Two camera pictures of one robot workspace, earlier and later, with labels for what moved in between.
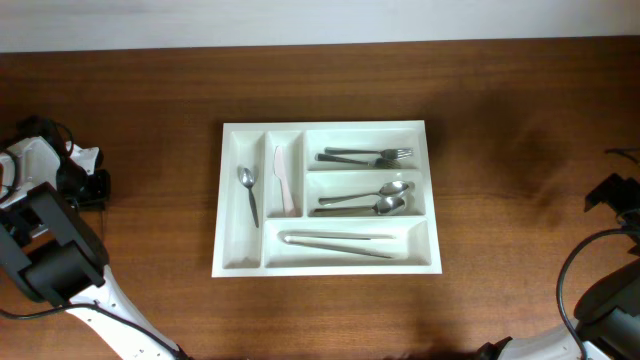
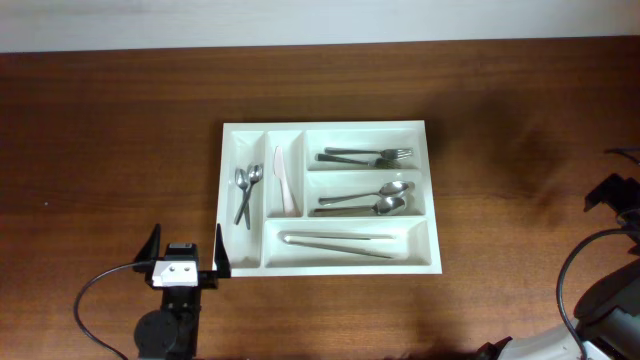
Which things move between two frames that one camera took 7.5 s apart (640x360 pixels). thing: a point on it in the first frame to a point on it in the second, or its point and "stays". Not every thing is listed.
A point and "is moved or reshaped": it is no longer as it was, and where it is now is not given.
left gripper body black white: x=89 y=192 to x=206 y=278
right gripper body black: x=622 y=195 stays
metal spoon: x=389 y=189 stays
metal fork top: x=390 y=154 stays
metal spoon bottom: x=384 y=207 stays
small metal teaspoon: x=247 y=179 is moved or reshaped
